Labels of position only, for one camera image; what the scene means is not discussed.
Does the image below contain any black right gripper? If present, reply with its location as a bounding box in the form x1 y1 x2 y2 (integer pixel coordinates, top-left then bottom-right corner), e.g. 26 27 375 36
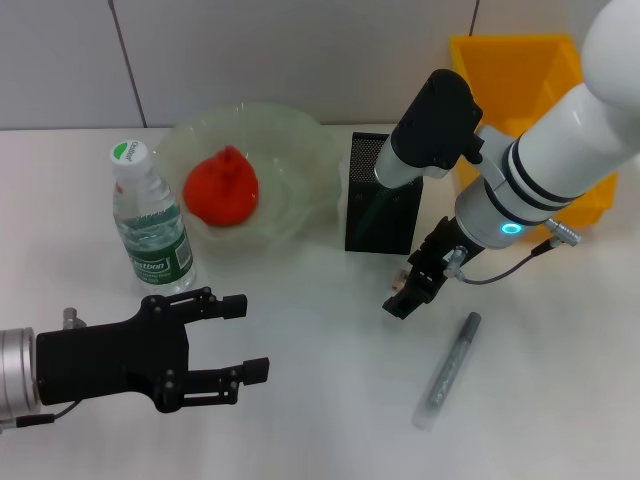
381 215 485 320

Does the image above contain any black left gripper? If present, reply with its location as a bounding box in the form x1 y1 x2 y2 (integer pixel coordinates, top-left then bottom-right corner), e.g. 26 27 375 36
34 286 271 414

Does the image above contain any grey marker pen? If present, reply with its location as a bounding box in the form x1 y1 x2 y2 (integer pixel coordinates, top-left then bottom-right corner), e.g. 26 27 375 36
412 311 484 432

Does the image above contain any clear green label water bottle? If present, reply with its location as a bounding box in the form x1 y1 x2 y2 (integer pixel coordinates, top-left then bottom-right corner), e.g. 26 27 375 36
109 139 197 297

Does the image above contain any black mesh pen holder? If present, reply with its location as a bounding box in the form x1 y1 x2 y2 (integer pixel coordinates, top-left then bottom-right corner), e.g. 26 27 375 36
343 131 425 256

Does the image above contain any small silver gripper knob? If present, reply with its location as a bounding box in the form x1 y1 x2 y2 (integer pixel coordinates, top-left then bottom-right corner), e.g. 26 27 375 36
61 307 87 331

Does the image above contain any pale green glass bowl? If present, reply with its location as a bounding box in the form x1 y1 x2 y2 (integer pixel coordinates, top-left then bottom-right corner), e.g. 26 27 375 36
151 102 341 259

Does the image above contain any yellow plastic storage bin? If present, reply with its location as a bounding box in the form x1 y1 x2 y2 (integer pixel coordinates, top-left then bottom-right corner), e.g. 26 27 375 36
448 33 619 230

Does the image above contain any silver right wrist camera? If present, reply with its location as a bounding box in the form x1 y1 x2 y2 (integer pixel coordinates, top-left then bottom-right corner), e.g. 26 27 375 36
373 68 485 190

